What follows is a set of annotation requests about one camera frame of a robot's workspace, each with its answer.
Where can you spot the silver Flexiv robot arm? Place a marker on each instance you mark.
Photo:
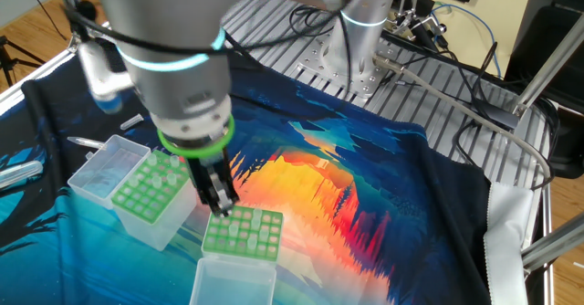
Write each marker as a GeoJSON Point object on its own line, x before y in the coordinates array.
{"type": "Point", "coordinates": [173, 31]}

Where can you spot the printed sunset landscape cloth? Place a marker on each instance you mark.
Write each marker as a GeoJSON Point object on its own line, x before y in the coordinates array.
{"type": "Point", "coordinates": [388, 227]}

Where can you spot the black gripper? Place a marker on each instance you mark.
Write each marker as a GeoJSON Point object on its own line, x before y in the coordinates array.
{"type": "Point", "coordinates": [210, 168]}

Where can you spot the clear box green tip rack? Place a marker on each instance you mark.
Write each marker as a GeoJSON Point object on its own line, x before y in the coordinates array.
{"type": "Point", "coordinates": [232, 282]}
{"type": "Point", "coordinates": [159, 227]}

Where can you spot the slim blue-capped conical tube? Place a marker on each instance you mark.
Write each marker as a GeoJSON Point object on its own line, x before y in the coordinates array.
{"type": "Point", "coordinates": [86, 141]}

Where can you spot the black office chair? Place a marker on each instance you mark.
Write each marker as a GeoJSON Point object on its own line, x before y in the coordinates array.
{"type": "Point", "coordinates": [534, 31]}

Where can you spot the black tripod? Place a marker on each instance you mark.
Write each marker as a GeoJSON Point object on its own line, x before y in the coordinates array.
{"type": "Point", "coordinates": [5, 63]}

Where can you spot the slanted aluminium frame post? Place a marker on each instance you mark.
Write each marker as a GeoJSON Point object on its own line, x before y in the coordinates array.
{"type": "Point", "coordinates": [547, 63]}

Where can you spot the silver metal clamp stand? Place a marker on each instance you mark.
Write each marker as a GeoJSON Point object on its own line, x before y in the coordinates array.
{"type": "Point", "coordinates": [431, 22]}

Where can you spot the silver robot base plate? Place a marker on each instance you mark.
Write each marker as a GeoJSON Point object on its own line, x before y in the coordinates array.
{"type": "Point", "coordinates": [365, 86]}

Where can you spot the aluminium frame beam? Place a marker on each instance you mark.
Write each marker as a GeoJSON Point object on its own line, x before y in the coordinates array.
{"type": "Point", "coordinates": [556, 241]}

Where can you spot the wrist camera on silver bracket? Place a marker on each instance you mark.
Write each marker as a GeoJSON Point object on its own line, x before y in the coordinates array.
{"type": "Point", "coordinates": [98, 81]}

